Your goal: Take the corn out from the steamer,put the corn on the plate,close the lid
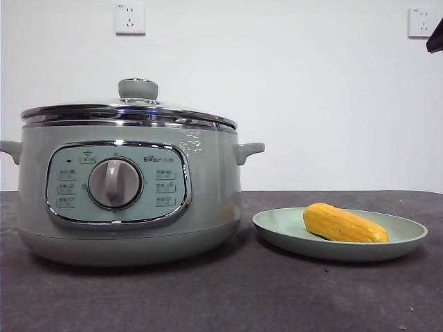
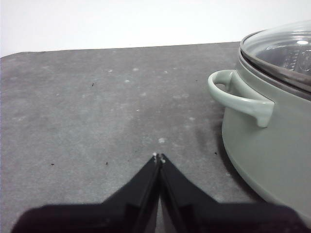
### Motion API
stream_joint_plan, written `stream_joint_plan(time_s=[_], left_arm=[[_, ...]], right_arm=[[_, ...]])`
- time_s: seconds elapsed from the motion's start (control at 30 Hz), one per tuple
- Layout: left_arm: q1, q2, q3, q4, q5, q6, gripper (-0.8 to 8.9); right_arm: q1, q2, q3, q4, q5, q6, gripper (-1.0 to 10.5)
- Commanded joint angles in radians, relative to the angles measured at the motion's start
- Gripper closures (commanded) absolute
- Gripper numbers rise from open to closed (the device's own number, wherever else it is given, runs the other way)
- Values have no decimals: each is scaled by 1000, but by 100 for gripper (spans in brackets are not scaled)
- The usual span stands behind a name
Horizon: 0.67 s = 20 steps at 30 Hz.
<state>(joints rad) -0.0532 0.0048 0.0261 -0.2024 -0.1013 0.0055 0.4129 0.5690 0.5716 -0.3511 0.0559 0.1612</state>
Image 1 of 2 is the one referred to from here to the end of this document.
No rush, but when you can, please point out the yellow corn cob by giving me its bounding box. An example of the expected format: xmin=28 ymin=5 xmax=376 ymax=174
xmin=303 ymin=203 xmax=390 ymax=243

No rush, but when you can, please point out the glass lid with green knob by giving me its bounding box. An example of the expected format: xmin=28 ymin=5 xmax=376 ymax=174
xmin=20 ymin=77 xmax=239 ymax=133

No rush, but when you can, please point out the pale green round plate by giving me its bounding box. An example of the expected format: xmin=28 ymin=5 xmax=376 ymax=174
xmin=251 ymin=206 xmax=428 ymax=262

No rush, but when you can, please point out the pale green electric steamer pot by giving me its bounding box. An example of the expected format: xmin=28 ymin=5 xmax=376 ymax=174
xmin=0 ymin=120 xmax=266 ymax=268

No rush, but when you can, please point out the white wall socket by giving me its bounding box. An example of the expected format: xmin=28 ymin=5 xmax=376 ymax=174
xmin=407 ymin=6 xmax=438 ymax=39
xmin=114 ymin=3 xmax=147 ymax=36

